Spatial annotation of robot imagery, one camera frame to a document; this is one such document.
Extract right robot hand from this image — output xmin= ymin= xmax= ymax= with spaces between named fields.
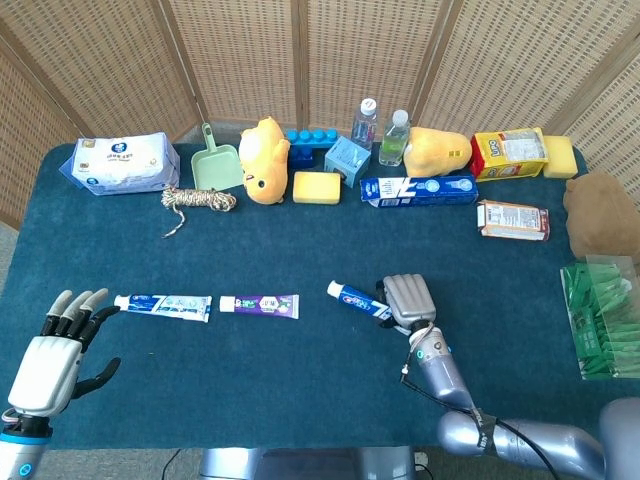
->
xmin=374 ymin=273 xmax=437 ymax=335

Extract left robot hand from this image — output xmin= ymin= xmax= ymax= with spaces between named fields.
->
xmin=7 ymin=288 xmax=123 ymax=419

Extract blue Crest toothpaste tube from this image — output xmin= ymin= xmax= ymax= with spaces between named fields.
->
xmin=327 ymin=280 xmax=396 ymax=321

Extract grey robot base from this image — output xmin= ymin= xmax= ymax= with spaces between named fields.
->
xmin=199 ymin=446 xmax=416 ymax=480

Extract blue toothpaste carton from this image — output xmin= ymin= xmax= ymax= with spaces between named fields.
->
xmin=359 ymin=174 xmax=480 ymax=209

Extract blue white toothpaste tube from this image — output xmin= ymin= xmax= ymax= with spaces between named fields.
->
xmin=113 ymin=293 xmax=213 ymax=323

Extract purple toothpaste tube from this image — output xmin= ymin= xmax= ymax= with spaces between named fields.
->
xmin=218 ymin=293 xmax=301 ymax=320

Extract teal table cloth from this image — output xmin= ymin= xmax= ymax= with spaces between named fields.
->
xmin=0 ymin=142 xmax=640 ymax=451

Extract orange brown small carton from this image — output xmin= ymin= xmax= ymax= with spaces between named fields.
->
xmin=476 ymin=199 xmax=551 ymax=242

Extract yellow sponge with green pad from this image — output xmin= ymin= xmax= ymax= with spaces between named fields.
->
xmin=292 ymin=170 xmax=343 ymax=205

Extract yellow plush toy with tag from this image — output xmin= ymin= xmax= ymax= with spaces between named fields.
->
xmin=402 ymin=126 xmax=474 ymax=178

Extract clear bottle green label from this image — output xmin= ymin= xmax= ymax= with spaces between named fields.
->
xmin=378 ymin=109 xmax=412 ymax=167

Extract light blue cube box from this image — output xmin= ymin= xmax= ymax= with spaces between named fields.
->
xmin=323 ymin=135 xmax=373 ymax=176

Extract yellow snack bag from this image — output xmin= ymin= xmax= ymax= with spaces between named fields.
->
xmin=470 ymin=126 xmax=550 ymax=182

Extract clear bottle pink label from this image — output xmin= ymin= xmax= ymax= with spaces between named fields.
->
xmin=350 ymin=97 xmax=378 ymax=151

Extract blue toy building block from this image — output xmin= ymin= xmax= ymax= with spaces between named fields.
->
xmin=285 ymin=128 xmax=339 ymax=171

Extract clear bag green packets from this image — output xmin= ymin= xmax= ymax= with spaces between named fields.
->
xmin=559 ymin=254 xmax=640 ymax=382

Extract yellow plush duck toy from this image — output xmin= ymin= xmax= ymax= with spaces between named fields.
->
xmin=238 ymin=116 xmax=292 ymax=206

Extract brown plush toy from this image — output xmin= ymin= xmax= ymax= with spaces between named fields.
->
xmin=562 ymin=172 xmax=640 ymax=264

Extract white tissue pack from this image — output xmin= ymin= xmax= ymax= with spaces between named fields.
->
xmin=58 ymin=131 xmax=181 ymax=197

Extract green plastic dustpan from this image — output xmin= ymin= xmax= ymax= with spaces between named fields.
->
xmin=191 ymin=122 xmax=245 ymax=192

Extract woven folding screen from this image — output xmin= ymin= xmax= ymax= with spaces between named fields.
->
xmin=0 ymin=0 xmax=640 ymax=231

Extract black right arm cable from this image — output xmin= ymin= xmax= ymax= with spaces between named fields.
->
xmin=399 ymin=367 xmax=559 ymax=480

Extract braided rope bundle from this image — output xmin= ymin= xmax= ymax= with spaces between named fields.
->
xmin=160 ymin=185 xmax=238 ymax=239

